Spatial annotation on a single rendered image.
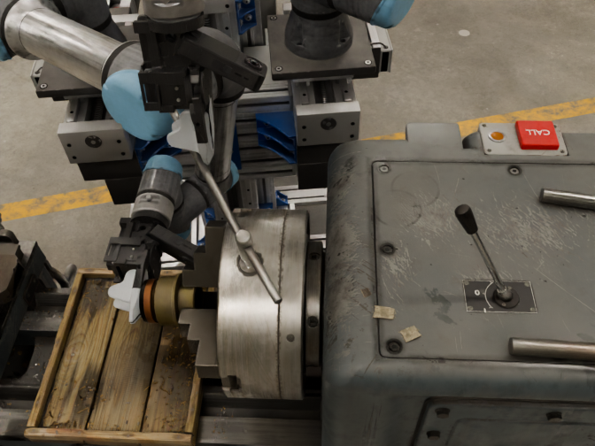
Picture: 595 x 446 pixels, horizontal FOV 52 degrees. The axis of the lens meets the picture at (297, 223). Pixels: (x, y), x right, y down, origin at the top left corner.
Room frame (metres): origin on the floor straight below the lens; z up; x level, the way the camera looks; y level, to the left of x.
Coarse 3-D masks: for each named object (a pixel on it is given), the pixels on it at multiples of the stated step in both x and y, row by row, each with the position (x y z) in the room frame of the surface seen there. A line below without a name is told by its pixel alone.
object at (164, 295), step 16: (144, 288) 0.57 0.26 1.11; (160, 288) 0.56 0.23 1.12; (176, 288) 0.56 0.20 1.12; (192, 288) 0.56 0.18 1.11; (144, 304) 0.54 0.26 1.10; (160, 304) 0.54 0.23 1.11; (176, 304) 0.54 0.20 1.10; (192, 304) 0.54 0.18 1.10; (144, 320) 0.53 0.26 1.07; (160, 320) 0.52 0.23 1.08; (176, 320) 0.52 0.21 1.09
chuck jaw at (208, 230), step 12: (240, 216) 0.64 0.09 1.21; (216, 228) 0.62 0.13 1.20; (216, 240) 0.61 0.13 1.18; (204, 252) 0.60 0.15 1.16; (216, 252) 0.59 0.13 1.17; (192, 264) 0.60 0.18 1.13; (204, 264) 0.58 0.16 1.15; (216, 264) 0.58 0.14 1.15; (192, 276) 0.57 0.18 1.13; (204, 276) 0.57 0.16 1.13; (216, 276) 0.57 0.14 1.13
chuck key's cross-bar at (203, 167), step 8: (176, 112) 0.69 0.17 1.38; (192, 152) 0.64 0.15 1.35; (200, 160) 0.62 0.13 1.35; (200, 168) 0.61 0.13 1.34; (208, 168) 0.62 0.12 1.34; (208, 176) 0.60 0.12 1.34; (208, 184) 0.59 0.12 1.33; (216, 184) 0.59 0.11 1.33; (216, 192) 0.58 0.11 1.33; (216, 200) 0.57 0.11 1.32; (224, 200) 0.57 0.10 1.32; (224, 208) 0.56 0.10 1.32; (232, 216) 0.55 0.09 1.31; (232, 224) 0.54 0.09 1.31; (248, 248) 0.50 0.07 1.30; (248, 256) 0.49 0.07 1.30; (256, 256) 0.49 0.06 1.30; (256, 264) 0.48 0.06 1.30; (264, 272) 0.46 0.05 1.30; (264, 280) 0.45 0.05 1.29; (272, 288) 0.44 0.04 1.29; (272, 296) 0.43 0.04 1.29; (280, 296) 0.43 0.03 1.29
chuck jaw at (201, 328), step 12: (192, 312) 0.52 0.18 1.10; (204, 312) 0.52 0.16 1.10; (216, 312) 0.52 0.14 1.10; (180, 324) 0.50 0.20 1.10; (192, 324) 0.50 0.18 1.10; (204, 324) 0.50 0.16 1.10; (192, 336) 0.48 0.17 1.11; (204, 336) 0.47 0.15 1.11; (192, 348) 0.47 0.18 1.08; (204, 348) 0.45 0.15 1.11; (216, 348) 0.45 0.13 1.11; (204, 360) 0.43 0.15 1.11; (216, 360) 0.43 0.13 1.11; (204, 372) 0.42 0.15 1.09; (216, 372) 0.42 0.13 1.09; (228, 384) 0.40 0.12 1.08; (240, 384) 0.40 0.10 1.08
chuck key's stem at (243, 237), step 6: (240, 234) 0.51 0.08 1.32; (246, 234) 0.51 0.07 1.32; (240, 240) 0.50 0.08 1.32; (246, 240) 0.50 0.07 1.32; (240, 246) 0.50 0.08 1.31; (246, 246) 0.50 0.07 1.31; (252, 246) 0.51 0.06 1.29; (240, 252) 0.51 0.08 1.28; (246, 258) 0.51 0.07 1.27; (246, 264) 0.52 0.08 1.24
